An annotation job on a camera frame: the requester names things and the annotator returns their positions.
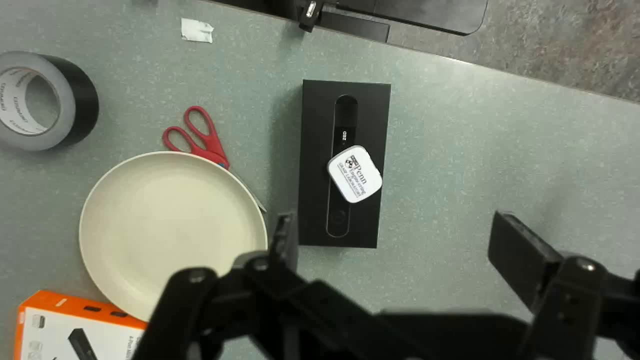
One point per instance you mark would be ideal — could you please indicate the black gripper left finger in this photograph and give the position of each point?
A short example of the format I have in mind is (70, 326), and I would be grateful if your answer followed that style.
(201, 313)

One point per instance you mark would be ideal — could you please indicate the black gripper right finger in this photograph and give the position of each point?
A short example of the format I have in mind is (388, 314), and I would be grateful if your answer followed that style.
(573, 301)

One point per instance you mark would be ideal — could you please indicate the black tape roll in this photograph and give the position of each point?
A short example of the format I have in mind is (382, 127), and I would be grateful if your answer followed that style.
(73, 101)

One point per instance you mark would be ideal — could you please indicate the cream round plate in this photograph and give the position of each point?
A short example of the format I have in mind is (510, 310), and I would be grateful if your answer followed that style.
(166, 227)

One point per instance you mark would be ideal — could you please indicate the white tape scrap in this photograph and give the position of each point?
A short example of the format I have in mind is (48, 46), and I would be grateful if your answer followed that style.
(197, 30)

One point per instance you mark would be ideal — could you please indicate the orange product box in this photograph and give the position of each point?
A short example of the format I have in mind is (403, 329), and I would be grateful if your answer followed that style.
(67, 333)

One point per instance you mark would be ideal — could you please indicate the small white square case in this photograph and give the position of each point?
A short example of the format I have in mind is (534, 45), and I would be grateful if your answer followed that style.
(355, 173)

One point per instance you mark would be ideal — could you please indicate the black stereo camera box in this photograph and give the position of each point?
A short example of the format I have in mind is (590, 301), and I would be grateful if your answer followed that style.
(313, 166)

